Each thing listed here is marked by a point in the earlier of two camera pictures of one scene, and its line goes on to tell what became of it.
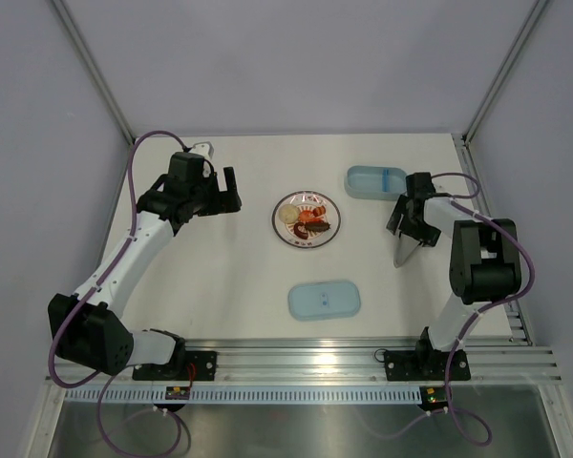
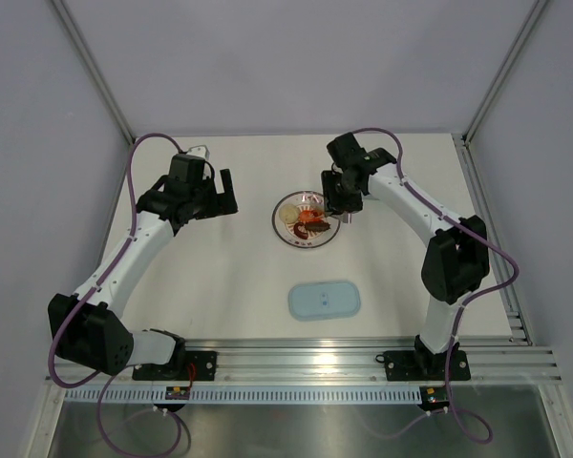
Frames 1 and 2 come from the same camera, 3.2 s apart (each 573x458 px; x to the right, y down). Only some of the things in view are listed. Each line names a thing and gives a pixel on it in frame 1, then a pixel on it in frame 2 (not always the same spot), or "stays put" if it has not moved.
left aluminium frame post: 95,72 stays put
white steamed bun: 287,214 stays put
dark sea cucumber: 317,226 stays put
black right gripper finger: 406,246 -> 347,217
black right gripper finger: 396,216 -> 327,210
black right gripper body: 422,232 -> 338,192
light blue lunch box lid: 324,301 stays put
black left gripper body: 207,197 stays put
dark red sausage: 299,230 stays put
